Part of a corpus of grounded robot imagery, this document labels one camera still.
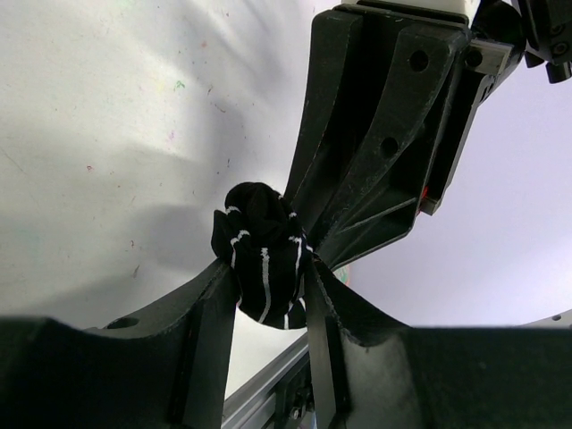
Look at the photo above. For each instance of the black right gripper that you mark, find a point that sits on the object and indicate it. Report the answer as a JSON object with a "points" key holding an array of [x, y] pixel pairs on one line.
{"points": [[380, 194]]}

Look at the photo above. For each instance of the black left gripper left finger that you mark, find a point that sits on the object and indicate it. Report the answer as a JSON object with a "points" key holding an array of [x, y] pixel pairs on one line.
{"points": [[163, 366]]}

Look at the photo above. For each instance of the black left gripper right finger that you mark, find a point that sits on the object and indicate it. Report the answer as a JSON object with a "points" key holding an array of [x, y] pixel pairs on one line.
{"points": [[371, 371]]}

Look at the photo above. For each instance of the black white striped sock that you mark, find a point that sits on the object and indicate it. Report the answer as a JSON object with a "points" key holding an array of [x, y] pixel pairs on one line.
{"points": [[259, 236]]}

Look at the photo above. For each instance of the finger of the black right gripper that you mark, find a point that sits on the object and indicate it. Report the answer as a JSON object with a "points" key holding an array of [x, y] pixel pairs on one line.
{"points": [[325, 178]]}

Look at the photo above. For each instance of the aluminium rail frame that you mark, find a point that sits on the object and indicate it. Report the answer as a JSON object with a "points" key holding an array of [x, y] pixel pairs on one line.
{"points": [[281, 395]]}

